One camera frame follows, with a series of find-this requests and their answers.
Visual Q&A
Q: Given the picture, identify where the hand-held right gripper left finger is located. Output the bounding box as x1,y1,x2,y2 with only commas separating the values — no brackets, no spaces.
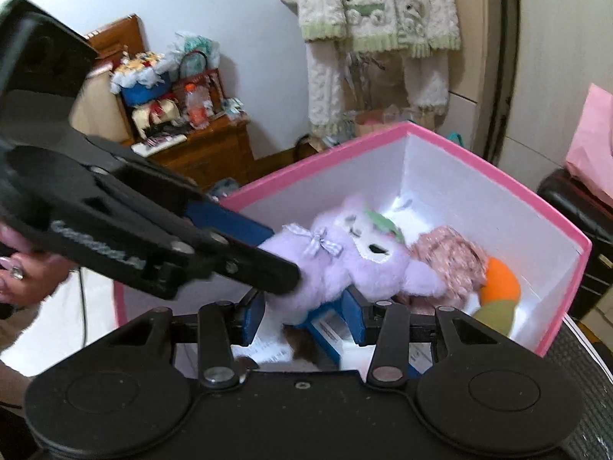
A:
103,290,267,390

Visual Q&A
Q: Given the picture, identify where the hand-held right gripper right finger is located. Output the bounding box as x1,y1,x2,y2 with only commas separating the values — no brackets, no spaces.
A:
342,285,503,390

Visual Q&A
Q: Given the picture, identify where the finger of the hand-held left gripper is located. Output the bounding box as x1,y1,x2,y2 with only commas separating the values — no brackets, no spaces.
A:
181,229,303,295
184,200,277,251

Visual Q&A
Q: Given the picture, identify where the blue packet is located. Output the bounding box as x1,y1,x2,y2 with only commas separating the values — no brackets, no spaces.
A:
282,297,366,370

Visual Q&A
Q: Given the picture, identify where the brown plush toy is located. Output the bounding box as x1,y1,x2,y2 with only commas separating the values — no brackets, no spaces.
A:
282,326,327,361

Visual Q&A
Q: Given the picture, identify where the purple plush toy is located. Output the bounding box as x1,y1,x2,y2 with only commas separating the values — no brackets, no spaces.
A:
256,194,451,327

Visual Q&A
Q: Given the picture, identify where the green egg toy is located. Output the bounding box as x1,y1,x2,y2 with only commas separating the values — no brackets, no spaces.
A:
472,299,517,339

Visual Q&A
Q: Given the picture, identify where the orange soft toy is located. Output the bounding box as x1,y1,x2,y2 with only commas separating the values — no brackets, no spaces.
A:
479,256,522,307

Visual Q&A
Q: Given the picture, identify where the pink cardboard box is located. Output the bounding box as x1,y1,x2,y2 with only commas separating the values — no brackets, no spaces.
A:
112,121,593,358

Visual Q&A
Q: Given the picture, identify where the person's left forearm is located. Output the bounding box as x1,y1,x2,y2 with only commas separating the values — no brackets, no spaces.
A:
0,304,42,410

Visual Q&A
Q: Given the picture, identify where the person's left hand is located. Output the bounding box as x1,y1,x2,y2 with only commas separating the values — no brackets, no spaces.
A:
0,225,75,308

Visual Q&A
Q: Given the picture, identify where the printed paper sheet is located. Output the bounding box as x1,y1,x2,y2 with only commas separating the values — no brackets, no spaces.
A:
175,335,436,377

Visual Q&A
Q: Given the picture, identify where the blue cloth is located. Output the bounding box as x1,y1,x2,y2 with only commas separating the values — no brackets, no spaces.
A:
211,178,240,200

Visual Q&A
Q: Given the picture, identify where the white remote control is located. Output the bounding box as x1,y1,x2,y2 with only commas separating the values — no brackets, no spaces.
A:
131,134,187,157

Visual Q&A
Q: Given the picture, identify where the cream ribbon gift box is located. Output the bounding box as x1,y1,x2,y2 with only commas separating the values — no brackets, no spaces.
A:
131,98,181,138

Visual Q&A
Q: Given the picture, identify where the small pale trinket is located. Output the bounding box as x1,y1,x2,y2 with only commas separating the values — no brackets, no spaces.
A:
224,98,250,121

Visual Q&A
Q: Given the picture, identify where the orange drink bottle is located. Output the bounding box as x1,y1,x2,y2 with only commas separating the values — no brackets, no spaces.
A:
184,84,212,128

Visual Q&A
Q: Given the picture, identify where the blue tub with yellow flowers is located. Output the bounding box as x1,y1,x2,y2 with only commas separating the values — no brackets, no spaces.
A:
110,50,172,106

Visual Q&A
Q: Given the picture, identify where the red woven basket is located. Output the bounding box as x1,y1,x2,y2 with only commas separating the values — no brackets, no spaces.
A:
172,53,226,128

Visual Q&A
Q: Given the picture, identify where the wooden side cabinet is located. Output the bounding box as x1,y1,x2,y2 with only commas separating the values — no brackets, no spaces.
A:
69,14,144,147

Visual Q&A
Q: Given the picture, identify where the brown paper bag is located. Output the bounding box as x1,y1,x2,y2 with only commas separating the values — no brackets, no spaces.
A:
352,108,409,143

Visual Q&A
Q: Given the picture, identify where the green tissue pack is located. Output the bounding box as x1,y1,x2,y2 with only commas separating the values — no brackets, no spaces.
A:
167,31,221,70

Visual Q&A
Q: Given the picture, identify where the black suitcase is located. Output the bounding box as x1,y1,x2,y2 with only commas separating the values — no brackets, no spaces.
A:
536,169,613,322

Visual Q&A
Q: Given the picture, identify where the pink shopping bag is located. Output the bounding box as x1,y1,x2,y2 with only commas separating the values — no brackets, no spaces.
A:
565,83,613,207

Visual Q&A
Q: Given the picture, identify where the beige wardrobe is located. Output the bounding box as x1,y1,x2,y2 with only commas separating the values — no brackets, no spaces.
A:
450,0,613,187

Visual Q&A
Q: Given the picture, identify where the black cable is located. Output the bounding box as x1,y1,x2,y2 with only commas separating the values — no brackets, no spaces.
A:
78,268,90,350

